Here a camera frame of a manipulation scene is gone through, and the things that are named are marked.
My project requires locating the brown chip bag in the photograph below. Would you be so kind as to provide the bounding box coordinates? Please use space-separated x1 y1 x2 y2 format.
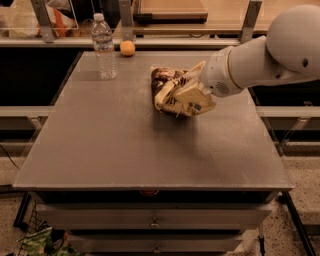
151 67 205 117

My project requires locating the black wire basket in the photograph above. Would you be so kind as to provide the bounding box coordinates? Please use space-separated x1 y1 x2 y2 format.
18 206 52 256

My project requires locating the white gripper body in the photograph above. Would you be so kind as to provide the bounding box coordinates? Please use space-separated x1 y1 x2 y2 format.
200 46 242 98

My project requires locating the clear plastic water bottle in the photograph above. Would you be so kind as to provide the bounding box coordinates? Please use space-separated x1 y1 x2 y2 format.
91 13 117 80

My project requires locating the wooden board on shelf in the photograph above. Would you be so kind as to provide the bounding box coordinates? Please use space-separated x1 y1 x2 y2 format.
133 0 208 23

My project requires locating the grey drawer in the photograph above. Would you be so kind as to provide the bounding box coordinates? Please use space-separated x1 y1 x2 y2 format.
69 234 242 254
36 204 271 230

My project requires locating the upper grey drawer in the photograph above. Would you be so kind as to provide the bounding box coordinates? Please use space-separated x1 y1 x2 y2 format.
36 204 271 230

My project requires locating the orange fruit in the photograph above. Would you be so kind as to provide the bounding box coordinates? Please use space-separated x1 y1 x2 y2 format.
120 40 135 56

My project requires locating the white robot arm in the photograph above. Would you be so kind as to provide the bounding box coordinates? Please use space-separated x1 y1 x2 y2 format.
173 5 320 111

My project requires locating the green patterned bag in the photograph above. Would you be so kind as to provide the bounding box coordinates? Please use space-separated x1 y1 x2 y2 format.
18 227 85 256

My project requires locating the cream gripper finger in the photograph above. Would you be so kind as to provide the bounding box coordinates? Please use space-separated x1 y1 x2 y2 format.
173 82 216 112
182 61 206 81

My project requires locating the orange white bag background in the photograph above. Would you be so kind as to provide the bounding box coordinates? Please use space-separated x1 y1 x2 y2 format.
46 6 76 37

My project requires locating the lower grey drawer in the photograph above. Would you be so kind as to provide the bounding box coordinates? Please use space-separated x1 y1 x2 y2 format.
69 234 242 254

